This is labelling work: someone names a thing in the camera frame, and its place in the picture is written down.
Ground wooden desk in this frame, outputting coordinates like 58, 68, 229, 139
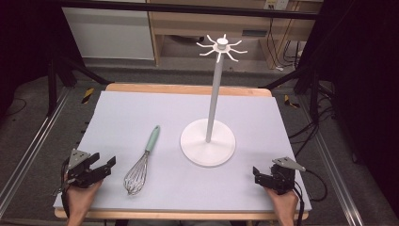
147, 0, 325, 71

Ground black hanging cables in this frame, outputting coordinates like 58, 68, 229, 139
265, 17, 303, 69

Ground person's right hand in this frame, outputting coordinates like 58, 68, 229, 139
264, 186, 299, 220

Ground person's left hand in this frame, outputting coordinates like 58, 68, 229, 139
63, 173, 104, 217

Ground yellow black floor tape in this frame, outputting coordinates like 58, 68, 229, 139
283, 94, 301, 109
81, 87, 95, 105

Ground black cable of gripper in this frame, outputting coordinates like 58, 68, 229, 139
59, 158, 71, 218
293, 169, 328, 226

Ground black metal stand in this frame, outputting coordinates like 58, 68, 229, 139
46, 56, 111, 118
259, 65, 337, 124

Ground bundle of black floor cables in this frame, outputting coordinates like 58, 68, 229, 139
288, 93, 338, 158

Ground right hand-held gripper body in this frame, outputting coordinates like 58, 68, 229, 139
254, 156, 307, 196

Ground aluminium floor rail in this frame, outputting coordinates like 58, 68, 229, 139
0, 88, 72, 218
297, 93, 365, 226

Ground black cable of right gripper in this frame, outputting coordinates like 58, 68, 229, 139
293, 169, 328, 226

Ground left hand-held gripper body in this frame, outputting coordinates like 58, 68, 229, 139
65, 148, 112, 189

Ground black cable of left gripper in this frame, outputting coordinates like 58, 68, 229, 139
59, 158, 71, 218

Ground pale lilac table mat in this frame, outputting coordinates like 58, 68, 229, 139
53, 90, 312, 212

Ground wooden table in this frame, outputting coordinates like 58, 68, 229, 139
54, 82, 310, 221

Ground whisk with green handle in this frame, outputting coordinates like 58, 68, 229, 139
123, 124, 161, 196

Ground black horizontal bar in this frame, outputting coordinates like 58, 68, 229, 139
56, 0, 321, 21

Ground white cabinet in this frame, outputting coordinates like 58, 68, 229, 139
61, 7, 155, 61

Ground white hook stand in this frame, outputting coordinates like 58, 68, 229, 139
180, 33, 248, 168

